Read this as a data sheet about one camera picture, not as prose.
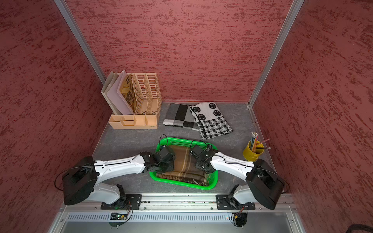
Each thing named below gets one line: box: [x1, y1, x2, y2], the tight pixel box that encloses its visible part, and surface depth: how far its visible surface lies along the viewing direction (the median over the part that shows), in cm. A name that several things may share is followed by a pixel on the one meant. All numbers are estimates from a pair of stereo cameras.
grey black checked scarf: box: [163, 102, 200, 132], surface depth 111 cm
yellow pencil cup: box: [242, 140, 265, 162], surface depth 85 cm
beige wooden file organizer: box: [108, 72, 163, 130], surface depth 106 cm
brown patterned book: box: [120, 73, 138, 115], surface depth 102 cm
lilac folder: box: [105, 69, 135, 116], surface depth 94 cm
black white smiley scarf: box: [189, 101, 234, 140], surface depth 105 cm
